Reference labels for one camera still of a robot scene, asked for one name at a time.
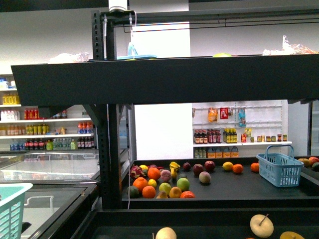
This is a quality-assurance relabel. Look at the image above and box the large orange in pile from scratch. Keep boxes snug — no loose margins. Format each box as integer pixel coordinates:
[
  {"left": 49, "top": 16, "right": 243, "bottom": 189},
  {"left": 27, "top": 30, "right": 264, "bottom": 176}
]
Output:
[{"left": 148, "top": 167, "right": 161, "bottom": 180}]

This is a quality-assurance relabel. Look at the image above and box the lemon on far shelf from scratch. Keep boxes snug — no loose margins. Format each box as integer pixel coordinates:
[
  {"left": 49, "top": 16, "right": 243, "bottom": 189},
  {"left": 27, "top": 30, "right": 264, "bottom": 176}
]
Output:
[{"left": 222, "top": 162, "right": 233, "bottom": 171}]

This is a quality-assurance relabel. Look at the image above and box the dark red apple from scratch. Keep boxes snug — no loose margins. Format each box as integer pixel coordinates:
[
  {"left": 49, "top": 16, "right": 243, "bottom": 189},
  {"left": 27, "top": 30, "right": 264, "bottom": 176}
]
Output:
[{"left": 193, "top": 164, "right": 204, "bottom": 177}]

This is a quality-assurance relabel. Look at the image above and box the small blue basket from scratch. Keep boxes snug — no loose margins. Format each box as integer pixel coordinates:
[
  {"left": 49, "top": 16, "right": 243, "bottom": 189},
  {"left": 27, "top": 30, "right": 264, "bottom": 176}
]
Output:
[{"left": 256, "top": 144, "right": 304, "bottom": 188}]

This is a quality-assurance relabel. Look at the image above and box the orange beside far lemon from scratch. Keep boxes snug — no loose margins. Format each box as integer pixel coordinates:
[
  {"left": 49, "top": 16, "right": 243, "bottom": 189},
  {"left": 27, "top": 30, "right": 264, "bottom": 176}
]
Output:
[{"left": 232, "top": 164, "right": 244, "bottom": 174}]

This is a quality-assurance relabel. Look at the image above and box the orange beside blue basket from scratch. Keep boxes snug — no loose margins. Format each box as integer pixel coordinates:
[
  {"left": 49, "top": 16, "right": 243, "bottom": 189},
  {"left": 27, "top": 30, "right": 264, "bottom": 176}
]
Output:
[{"left": 250, "top": 163, "right": 259, "bottom": 173}]

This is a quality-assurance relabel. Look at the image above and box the white grocery shelf left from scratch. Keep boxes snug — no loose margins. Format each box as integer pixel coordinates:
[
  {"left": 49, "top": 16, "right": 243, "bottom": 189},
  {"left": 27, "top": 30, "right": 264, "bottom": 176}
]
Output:
[{"left": 0, "top": 74, "right": 96, "bottom": 154}]

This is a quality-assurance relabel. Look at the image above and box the large teal shopping basket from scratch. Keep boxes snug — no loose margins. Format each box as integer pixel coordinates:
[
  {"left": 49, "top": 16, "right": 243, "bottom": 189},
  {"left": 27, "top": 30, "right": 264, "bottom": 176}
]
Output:
[{"left": 0, "top": 183, "right": 33, "bottom": 239}]

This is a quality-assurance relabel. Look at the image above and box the peach on far shelf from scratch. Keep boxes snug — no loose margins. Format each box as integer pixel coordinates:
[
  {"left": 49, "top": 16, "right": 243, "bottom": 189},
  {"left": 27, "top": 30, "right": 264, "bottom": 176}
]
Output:
[{"left": 199, "top": 171, "right": 211, "bottom": 184}]

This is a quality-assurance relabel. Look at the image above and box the white grocery shelf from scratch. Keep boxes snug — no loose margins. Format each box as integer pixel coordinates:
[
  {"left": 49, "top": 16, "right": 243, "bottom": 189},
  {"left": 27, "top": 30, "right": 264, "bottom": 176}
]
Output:
[
  {"left": 192, "top": 100, "right": 291, "bottom": 159},
  {"left": 0, "top": 74, "right": 96, "bottom": 154}
]

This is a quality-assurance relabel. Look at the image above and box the white grocery shelf right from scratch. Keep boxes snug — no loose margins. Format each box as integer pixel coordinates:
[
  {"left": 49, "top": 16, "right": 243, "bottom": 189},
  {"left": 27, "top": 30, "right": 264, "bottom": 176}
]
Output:
[{"left": 192, "top": 100, "right": 291, "bottom": 159}]

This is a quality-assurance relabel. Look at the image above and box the black upper display shelf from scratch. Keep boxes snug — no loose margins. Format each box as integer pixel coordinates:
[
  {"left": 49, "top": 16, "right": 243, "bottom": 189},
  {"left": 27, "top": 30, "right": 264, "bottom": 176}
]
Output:
[{"left": 11, "top": 54, "right": 319, "bottom": 106}]

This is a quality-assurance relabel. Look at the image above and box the red apple far shelf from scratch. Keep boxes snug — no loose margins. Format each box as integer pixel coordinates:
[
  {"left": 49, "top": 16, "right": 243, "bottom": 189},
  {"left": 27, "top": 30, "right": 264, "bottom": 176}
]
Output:
[{"left": 204, "top": 160, "right": 215, "bottom": 172}]

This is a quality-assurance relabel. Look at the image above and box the white pear with stem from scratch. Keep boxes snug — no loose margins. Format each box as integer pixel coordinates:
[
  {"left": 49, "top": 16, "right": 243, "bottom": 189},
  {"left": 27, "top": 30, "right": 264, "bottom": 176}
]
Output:
[{"left": 250, "top": 214, "right": 274, "bottom": 239}]

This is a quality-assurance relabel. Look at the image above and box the yellow banana bunch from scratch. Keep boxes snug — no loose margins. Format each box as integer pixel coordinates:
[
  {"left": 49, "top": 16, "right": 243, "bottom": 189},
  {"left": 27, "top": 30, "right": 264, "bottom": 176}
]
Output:
[{"left": 169, "top": 161, "right": 180, "bottom": 179}]

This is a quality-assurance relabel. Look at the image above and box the black perforated shelf post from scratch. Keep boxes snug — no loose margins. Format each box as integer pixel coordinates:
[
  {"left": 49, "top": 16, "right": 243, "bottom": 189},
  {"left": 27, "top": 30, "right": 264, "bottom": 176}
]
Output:
[{"left": 91, "top": 10, "right": 122, "bottom": 210}]

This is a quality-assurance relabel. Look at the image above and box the green apple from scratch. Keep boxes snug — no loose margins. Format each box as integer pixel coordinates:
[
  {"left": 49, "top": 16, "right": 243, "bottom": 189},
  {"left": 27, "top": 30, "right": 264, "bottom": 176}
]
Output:
[{"left": 176, "top": 178, "right": 190, "bottom": 192}]

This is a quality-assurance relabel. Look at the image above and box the pale yellow pear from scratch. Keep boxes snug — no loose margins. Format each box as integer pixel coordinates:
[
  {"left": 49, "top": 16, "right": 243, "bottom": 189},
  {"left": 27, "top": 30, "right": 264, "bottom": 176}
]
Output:
[{"left": 155, "top": 227, "right": 177, "bottom": 239}]

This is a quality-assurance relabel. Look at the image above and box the orange at pile front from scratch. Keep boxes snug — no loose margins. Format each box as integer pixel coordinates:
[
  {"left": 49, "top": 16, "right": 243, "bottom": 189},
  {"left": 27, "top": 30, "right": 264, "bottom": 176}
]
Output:
[{"left": 142, "top": 186, "right": 157, "bottom": 199}]

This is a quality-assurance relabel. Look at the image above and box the glass top freezer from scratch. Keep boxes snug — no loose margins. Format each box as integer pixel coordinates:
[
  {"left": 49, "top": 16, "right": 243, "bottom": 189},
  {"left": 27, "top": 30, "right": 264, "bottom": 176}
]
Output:
[{"left": 0, "top": 148, "right": 129, "bottom": 239}]

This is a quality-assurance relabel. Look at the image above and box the pink dragon fruit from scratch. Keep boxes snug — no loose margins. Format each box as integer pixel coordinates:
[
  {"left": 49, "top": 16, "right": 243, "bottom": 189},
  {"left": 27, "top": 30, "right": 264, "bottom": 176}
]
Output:
[{"left": 130, "top": 165, "right": 146, "bottom": 179}]

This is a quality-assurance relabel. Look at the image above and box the yellow apple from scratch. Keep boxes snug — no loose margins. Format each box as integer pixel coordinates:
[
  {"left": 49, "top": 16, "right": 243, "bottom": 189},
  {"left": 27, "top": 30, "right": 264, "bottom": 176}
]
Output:
[{"left": 280, "top": 231, "right": 305, "bottom": 239}]

